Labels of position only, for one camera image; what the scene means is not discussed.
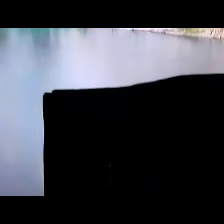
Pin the black garment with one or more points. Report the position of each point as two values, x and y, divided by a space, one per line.
140 133

